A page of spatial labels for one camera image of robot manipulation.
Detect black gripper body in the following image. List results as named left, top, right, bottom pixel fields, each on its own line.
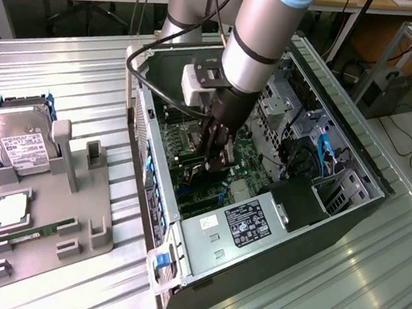
left=207, top=84, right=262, bottom=139

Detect CPU socket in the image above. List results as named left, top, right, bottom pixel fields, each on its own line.
left=176, top=123, right=207, bottom=152

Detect green motherboard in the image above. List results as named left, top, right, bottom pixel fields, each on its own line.
left=146, top=97, right=282, bottom=229

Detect silver chipset heatsink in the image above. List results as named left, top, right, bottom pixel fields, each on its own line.
left=228, top=180, right=260, bottom=202

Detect metal drive cage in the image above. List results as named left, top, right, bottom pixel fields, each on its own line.
left=253, top=73, right=301, bottom=136

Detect black RAM slot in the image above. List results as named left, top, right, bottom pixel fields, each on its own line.
left=163, top=103, right=191, bottom=120
left=163, top=110, right=197, bottom=128

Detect black expansion slot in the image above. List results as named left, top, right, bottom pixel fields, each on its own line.
left=178, top=193, right=225, bottom=219

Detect blue card retention clips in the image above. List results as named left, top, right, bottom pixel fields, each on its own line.
left=138, top=139, right=177, bottom=235

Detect grey power supply unit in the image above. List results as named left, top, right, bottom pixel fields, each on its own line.
left=174, top=181, right=294, bottom=286

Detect black plastic shroud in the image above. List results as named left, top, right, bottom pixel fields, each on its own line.
left=257, top=171, right=333, bottom=237

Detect blue case latch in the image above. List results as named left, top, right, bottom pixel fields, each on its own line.
left=154, top=252, right=174, bottom=270

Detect open black PC case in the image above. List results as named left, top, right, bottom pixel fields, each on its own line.
left=98, top=16, right=412, bottom=309

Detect metal disk bay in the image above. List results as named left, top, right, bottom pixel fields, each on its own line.
left=311, top=161, right=375, bottom=221

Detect grey floor unit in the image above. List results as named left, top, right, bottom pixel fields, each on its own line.
left=352, top=61, right=412, bottom=123

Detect black office chair base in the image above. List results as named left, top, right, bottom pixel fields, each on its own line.
left=43, top=0, right=133, bottom=37

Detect grey parts rack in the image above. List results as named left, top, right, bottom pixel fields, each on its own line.
left=0, top=112, right=128, bottom=308

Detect silver hard disk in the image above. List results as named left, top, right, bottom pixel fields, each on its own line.
left=0, top=101, right=60, bottom=181

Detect silver CPU chip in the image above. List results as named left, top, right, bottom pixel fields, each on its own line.
left=0, top=192, right=30, bottom=231

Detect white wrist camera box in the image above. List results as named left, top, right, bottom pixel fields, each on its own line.
left=178, top=58, right=235, bottom=111

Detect black wire bundle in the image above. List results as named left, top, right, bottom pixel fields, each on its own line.
left=276, top=135, right=327, bottom=179

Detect dark robot cable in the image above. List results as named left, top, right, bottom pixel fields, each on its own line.
left=120, top=0, right=242, bottom=123

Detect blue SATA wire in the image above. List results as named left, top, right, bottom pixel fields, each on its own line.
left=313, top=131, right=342, bottom=181

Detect coiled black cable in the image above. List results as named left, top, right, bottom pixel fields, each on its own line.
left=339, top=57, right=367, bottom=85

